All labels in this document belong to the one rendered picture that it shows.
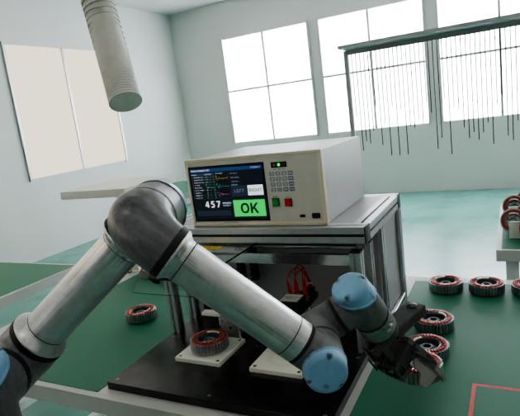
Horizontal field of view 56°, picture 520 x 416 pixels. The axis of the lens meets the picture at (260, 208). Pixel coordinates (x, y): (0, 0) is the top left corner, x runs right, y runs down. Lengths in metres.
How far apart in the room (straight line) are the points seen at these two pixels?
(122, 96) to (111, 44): 0.27
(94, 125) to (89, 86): 0.54
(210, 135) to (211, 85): 0.87
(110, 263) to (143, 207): 0.19
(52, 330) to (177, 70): 8.32
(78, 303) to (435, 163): 6.92
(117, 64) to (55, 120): 4.52
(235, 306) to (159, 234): 0.17
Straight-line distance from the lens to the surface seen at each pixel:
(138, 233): 0.81
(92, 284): 1.00
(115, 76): 2.52
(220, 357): 1.44
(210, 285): 0.81
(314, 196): 1.34
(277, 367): 1.35
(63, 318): 1.04
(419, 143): 7.63
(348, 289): 0.95
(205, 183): 1.49
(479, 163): 7.58
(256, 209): 1.42
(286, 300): 1.38
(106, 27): 2.66
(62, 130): 7.08
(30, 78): 6.91
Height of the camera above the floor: 1.43
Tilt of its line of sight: 11 degrees down
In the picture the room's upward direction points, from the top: 7 degrees counter-clockwise
